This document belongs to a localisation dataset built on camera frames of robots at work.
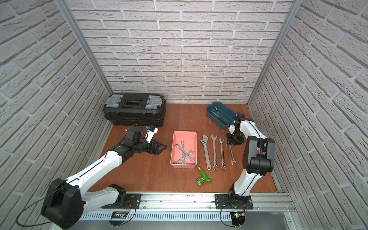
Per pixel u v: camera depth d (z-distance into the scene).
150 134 0.74
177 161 0.87
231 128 0.89
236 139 0.81
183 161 0.88
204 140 0.97
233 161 0.88
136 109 0.92
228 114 1.10
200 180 0.78
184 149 0.93
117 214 0.73
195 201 0.76
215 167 0.85
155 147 0.72
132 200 0.74
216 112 1.13
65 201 0.39
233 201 0.69
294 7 0.69
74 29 0.77
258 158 0.49
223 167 0.85
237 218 0.70
